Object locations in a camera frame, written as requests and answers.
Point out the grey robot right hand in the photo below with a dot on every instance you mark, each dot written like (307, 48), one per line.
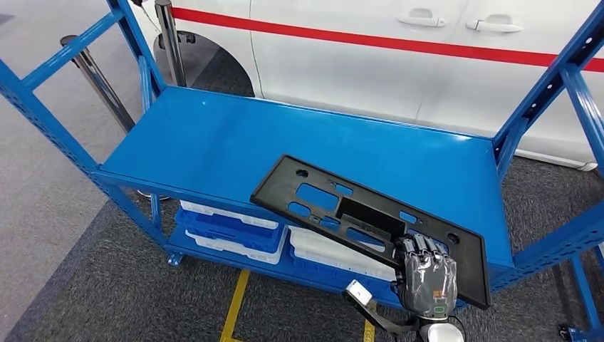
(429, 283)

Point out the black plastic panel part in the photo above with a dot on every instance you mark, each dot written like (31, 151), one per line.
(276, 189)

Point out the blue metal shelf rack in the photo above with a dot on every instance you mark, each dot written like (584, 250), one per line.
(236, 137)

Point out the blue wheeled rack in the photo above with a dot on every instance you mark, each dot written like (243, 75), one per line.
(585, 297)

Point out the white car red stripe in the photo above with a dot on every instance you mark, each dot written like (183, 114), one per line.
(354, 80)

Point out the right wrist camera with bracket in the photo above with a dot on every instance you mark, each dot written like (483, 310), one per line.
(359, 292)

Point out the chrome stanchion post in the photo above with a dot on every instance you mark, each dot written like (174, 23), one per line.
(171, 47)
(94, 78)

